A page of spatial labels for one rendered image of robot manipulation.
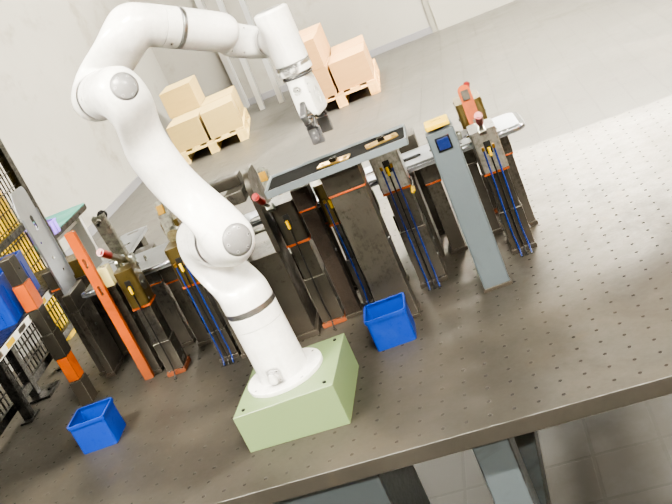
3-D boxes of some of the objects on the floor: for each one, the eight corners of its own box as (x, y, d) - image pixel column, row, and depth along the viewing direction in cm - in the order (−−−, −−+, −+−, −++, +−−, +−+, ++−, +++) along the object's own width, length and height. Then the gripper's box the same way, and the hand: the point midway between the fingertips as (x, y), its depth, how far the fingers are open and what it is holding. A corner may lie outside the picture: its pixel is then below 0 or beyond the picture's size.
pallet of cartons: (194, 140, 1031) (167, 84, 1007) (267, 111, 1008) (241, 53, 985) (165, 173, 917) (134, 112, 893) (246, 142, 895) (216, 78, 871)
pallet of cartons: (387, 66, 958) (363, 3, 934) (380, 93, 847) (352, 22, 823) (315, 95, 980) (289, 34, 956) (298, 124, 869) (269, 56, 845)
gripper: (290, 66, 216) (318, 130, 221) (271, 85, 200) (301, 153, 206) (318, 56, 213) (345, 121, 219) (300, 74, 198) (330, 143, 203)
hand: (322, 133), depth 212 cm, fingers open, 8 cm apart
